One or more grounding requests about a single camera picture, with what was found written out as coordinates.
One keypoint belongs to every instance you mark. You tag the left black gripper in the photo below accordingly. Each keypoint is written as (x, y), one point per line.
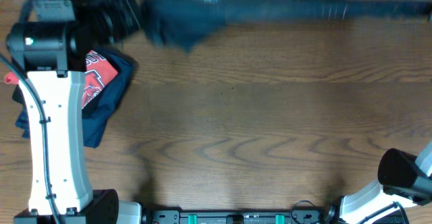
(122, 7)

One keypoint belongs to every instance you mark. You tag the black orange-patterned jersey shirt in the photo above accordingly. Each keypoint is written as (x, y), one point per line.
(184, 23)

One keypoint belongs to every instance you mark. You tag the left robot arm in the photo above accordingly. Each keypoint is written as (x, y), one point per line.
(48, 48)

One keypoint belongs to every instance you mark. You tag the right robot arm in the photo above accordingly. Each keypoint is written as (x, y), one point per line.
(403, 181)

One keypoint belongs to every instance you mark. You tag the red printed folded t-shirt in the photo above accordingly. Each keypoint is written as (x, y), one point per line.
(59, 94)

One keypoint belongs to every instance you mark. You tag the navy blue folded t-shirt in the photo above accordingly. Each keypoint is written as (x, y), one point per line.
(106, 79)

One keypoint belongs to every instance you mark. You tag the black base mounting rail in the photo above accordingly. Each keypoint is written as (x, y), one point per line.
(236, 217)

